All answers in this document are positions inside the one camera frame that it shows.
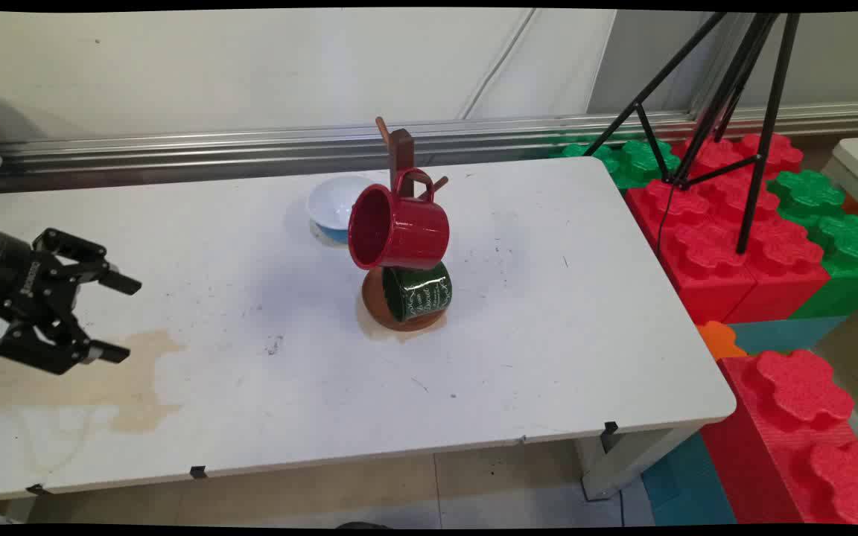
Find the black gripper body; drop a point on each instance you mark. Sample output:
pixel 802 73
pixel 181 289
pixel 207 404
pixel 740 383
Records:
pixel 1 272

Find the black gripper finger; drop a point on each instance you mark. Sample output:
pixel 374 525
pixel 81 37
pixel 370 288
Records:
pixel 83 257
pixel 49 348

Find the red enamel mug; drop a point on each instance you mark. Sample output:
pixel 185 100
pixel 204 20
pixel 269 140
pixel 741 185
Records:
pixel 414 231

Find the black table edge clip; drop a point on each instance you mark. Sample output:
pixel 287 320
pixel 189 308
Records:
pixel 36 489
pixel 198 471
pixel 609 429

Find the white bowl with blue outside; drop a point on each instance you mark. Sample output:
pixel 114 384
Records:
pixel 328 201

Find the brown wooden mug tree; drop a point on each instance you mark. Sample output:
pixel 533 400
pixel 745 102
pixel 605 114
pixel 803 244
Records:
pixel 377 307

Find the dark green printed mug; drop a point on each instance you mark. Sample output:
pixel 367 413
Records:
pixel 421 294

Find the white table leg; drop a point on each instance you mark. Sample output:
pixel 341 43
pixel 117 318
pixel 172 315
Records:
pixel 626 458

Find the red foam block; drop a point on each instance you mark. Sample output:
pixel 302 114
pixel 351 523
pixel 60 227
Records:
pixel 794 417
pixel 704 253
pixel 779 152

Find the orange foam piece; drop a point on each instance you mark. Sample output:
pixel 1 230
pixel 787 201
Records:
pixel 719 341

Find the blue foam mat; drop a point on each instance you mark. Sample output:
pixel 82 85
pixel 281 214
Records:
pixel 686 484

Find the black tripod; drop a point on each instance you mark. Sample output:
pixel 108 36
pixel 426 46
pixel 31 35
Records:
pixel 770 119

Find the teal foam mat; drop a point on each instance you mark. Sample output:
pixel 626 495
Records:
pixel 786 333

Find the aluminium wall rail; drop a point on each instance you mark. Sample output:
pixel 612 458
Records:
pixel 176 152

